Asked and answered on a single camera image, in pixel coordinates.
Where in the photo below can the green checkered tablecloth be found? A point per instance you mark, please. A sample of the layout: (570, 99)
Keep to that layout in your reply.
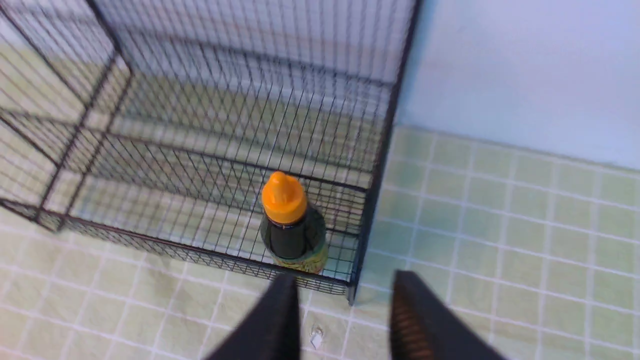
(538, 254)

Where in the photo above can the dark seasoning bottle orange cap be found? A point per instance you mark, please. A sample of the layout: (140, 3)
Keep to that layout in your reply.
(293, 231)

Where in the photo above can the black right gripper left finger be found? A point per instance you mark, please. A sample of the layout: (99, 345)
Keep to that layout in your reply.
(271, 330)

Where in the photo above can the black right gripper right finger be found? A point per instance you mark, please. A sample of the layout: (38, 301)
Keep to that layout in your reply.
(422, 327)

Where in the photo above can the black wire mesh shelf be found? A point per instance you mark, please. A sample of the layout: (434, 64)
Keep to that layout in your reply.
(155, 124)

